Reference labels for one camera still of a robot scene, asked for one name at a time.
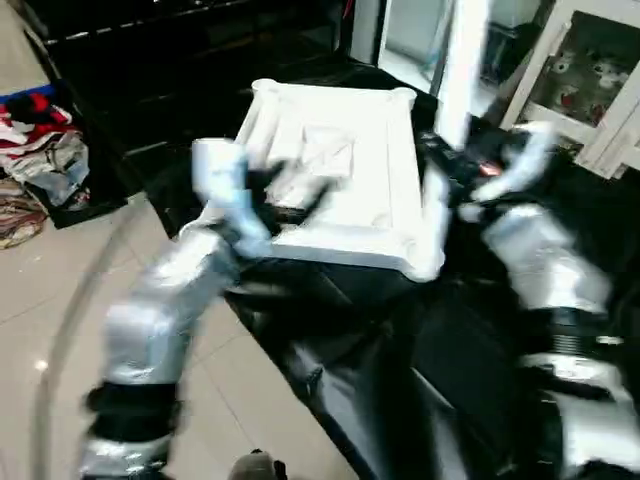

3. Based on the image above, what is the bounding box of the white plastic table top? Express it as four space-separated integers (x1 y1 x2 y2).
200 78 446 281

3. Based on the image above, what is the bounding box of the white plastic table leg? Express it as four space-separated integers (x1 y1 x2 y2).
432 0 491 151

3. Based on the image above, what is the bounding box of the white glass door cabinet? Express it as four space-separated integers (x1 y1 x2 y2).
500 0 640 176

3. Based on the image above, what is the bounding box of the black work mat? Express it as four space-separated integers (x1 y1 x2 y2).
120 50 640 480

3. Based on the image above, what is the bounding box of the colourful cloth pile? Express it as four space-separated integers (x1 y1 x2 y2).
0 88 96 251

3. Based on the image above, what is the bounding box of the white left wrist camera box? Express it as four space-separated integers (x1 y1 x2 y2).
190 138 271 261

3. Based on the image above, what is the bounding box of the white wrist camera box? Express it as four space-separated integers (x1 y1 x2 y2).
190 138 271 261
455 120 556 221

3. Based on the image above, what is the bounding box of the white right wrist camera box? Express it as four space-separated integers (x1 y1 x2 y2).
455 120 556 221

